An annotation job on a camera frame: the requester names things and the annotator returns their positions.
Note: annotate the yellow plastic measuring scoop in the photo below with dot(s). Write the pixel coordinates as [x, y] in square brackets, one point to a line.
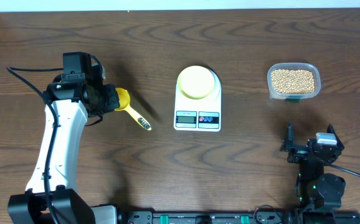
[124, 101]

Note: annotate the clear plastic container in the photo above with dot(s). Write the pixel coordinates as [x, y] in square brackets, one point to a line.
[294, 66]

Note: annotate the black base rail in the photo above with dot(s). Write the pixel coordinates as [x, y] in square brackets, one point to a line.
[260, 216]

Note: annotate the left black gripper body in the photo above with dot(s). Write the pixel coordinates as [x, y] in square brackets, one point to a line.
[111, 98]

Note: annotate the pile of soybeans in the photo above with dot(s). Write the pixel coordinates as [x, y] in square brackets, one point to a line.
[292, 81]

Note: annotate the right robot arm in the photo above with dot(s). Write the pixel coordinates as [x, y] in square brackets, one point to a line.
[316, 189]

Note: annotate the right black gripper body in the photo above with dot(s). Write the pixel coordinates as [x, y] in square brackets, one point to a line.
[298, 154]

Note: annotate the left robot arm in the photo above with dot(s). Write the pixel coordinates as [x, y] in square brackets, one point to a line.
[51, 193]

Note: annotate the pale yellow plastic bowl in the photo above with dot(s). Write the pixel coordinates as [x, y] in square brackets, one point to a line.
[196, 82]

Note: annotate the white digital kitchen scale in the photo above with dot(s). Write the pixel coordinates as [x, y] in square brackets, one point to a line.
[199, 115]

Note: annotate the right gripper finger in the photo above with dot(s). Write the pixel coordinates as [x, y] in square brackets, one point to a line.
[331, 130]
[288, 139]

